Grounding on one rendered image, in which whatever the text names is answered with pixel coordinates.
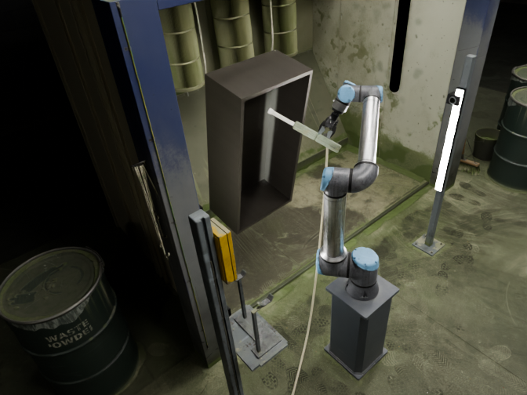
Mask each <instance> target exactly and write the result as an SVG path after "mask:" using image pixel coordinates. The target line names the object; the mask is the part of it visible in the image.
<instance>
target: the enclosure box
mask: <svg viewBox="0 0 527 395"><path fill-rule="evenodd" d="M275 50H276V51H275ZM275 50H272V51H270V52H268V53H264V54H261V55H259V56H254V57H252V58H250V59H247V60H243V61H241V62H238V63H234V64H232V65H230V66H227V67H223V68H220V69H218V70H215V71H212V72H209V73H207V74H205V106H206V127H207V148H208V169H209V209H210V210H211V211H212V212H213V213H214V214H215V215H216V216H218V217H219V218H220V219H221V220H222V221H223V222H224V223H225V224H226V225H227V226H228V227H229V228H230V229H232V230H233V231H234V232H235V233H236V234H237V235H238V234H240V233H241V232H242V231H244V230H246V229H247V228H249V227H251V226H252V225H253V224H255V223H257V222H259V221H260V220H262V219H263V218H265V217H266V216H269V215H270V214H271V213H272V212H275V211H276V210H278V209H279V208H281V207H282V206H284V205H286V204H288V203H289V202H290V201H291V200H292V197H293V188H294V183H295V178H296V170H297V165H298V160H299V155H300V145H301V140H302V135H303V134H302V133H300V132H297V131H296V130H295V129H293V126H292V125H290V124H288V123H287V122H285V121H283V120H281V119H280V118H277V117H275V116H274V115H273V114H268V110H269V109H270V108H271V109H272V110H274V111H275V112H277V113H279V114H280V115H282V116H284V117H286V118H288V119H289V120H291V121H294V122H296V121H298V122H300V123H302V124H304V122H305V117H306V112H307V103H308V98H309V93H310V88H311V79H312V74H313V70H312V69H311V68H309V67H307V66H305V65H303V64H302V63H300V62H298V61H296V60H294V59H293V58H291V57H289V56H287V55H285V54H284V53H281V52H279V51H278V50H277V49H275Z"/></svg>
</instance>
